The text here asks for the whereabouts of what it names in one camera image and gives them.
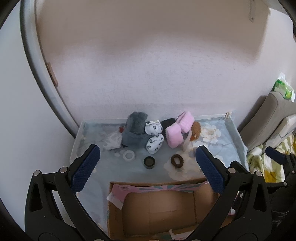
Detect brown hair scrunchie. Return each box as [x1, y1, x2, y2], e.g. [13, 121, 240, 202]
[171, 154, 184, 169]

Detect pink fluffy sock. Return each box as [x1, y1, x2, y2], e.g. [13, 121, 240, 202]
[166, 123, 184, 149]
[175, 111, 195, 133]

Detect clear tape roll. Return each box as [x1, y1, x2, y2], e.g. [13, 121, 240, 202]
[123, 150, 135, 162]

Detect pink fluffy sock front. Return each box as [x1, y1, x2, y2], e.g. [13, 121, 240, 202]
[166, 123, 184, 149]

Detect black round jar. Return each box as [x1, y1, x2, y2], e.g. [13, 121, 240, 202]
[143, 156, 156, 169]

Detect grey fluffy sock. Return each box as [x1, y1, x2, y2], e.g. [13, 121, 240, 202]
[122, 111, 151, 149]

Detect black fuzzy item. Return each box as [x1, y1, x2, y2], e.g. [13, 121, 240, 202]
[161, 118, 176, 136]

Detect white panda sock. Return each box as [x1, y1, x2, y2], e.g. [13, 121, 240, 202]
[146, 133, 164, 155]
[144, 120, 163, 136]

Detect green yellow floral blanket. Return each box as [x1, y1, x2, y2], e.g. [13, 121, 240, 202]
[246, 134, 295, 183]

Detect grey sofa cushion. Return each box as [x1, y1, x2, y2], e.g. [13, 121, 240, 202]
[240, 91, 295, 151]

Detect open cardboard box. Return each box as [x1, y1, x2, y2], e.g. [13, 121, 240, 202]
[107, 179, 220, 240]

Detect green snack packet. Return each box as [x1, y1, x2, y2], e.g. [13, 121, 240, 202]
[271, 72, 295, 102]

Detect blue floral table cloth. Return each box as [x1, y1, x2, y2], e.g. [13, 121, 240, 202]
[70, 113, 248, 233]

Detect crumpled white plastic bag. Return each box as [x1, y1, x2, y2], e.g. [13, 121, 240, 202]
[103, 132, 122, 150]

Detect grey curved pipe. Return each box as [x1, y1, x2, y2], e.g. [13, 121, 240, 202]
[20, 1, 79, 137]

